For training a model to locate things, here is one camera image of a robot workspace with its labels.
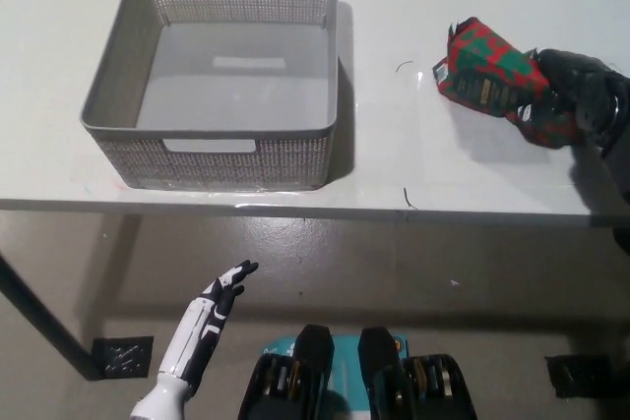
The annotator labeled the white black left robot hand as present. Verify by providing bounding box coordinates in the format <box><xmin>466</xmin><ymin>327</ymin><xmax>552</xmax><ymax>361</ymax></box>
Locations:
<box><xmin>157</xmin><ymin>259</ymin><xmax>260</xmax><ymax>388</ymax></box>

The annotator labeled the robot black body block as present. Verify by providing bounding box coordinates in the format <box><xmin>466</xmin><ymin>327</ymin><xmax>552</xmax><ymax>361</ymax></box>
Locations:
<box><xmin>360</xmin><ymin>326</ymin><xmax>478</xmax><ymax>420</ymax></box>
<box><xmin>237</xmin><ymin>324</ymin><xmax>337</xmax><ymax>420</ymax></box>

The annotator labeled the black floor tape patch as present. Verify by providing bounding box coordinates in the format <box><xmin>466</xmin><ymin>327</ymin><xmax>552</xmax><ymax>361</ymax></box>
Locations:
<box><xmin>543</xmin><ymin>354</ymin><xmax>614</xmax><ymax>399</ymax></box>
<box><xmin>92</xmin><ymin>335</ymin><xmax>155</xmax><ymax>381</ymax></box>

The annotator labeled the robot left black body block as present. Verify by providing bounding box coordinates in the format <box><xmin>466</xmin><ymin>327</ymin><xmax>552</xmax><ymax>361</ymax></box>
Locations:
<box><xmin>237</xmin><ymin>324</ymin><xmax>337</xmax><ymax>420</ymax></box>

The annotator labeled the black table leg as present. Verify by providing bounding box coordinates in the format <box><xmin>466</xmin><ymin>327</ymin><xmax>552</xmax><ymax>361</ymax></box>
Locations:
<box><xmin>0</xmin><ymin>251</ymin><xmax>102</xmax><ymax>382</ymax></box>
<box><xmin>611</xmin><ymin>225</ymin><xmax>630</xmax><ymax>260</ymax></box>

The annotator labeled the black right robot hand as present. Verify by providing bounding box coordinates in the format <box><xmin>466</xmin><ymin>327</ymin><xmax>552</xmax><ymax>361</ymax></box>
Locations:
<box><xmin>517</xmin><ymin>47</ymin><xmax>630</xmax><ymax>148</ymax></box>

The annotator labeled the grey perforated plastic basket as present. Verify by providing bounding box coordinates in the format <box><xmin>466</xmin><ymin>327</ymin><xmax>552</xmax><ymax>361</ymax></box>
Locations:
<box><xmin>78</xmin><ymin>0</ymin><xmax>342</xmax><ymax>192</ymax></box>

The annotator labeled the robot right black body block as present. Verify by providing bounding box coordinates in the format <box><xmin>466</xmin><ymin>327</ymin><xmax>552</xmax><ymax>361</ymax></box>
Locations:
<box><xmin>360</xmin><ymin>326</ymin><xmax>478</xmax><ymax>420</ymax></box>

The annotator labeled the red green coffee bean bag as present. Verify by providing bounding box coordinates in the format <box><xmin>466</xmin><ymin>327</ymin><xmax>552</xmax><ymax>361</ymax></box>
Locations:
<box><xmin>431</xmin><ymin>16</ymin><xmax>585</xmax><ymax>149</ymax></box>

